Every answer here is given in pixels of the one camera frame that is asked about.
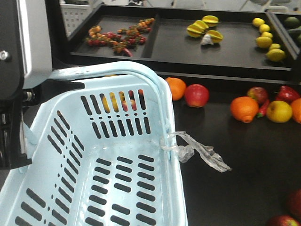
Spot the red apple back row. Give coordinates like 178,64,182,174
184,84,210,108

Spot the orange back row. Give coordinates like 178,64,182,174
165,77,187,101

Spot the black wooden produce stand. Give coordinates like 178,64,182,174
44,3,301,226

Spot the dark red yellow apple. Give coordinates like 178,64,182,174
247,86,269,105

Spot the light blue plastic basket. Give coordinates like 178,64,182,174
0,61,188,226

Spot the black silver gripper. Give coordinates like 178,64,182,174
0,0,84,170

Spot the white garlic bulb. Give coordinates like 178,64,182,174
200,34,214,46

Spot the orange right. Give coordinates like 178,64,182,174
290,98,301,124

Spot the dark red apple front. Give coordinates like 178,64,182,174
286,189,301,220

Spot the red bell pepper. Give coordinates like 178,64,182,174
275,85,301,104

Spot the small red yellow apple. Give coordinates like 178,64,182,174
122,99,137,112

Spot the red chilli pepper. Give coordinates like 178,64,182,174
256,99,270,118

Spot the clear plastic wrap strip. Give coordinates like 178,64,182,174
160,131,232,173

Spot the yellow starfruit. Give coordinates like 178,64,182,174
202,15,219,27

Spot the orange left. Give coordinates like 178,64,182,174
230,96,259,123

